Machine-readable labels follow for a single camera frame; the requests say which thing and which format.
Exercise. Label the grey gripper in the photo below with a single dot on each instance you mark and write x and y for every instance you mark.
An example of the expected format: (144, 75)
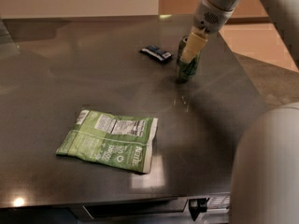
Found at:
(209, 19)

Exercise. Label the green soda can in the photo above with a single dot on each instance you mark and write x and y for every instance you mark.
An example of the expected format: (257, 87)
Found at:
(186, 71)

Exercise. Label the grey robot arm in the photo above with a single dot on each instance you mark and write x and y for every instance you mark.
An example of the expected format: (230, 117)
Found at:
(265, 176)

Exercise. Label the blue rxbar blueberry wrapper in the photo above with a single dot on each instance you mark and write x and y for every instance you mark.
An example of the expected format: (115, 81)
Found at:
(157, 53)

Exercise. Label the green chip bag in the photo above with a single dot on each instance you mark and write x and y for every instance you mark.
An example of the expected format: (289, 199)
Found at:
(116, 141)

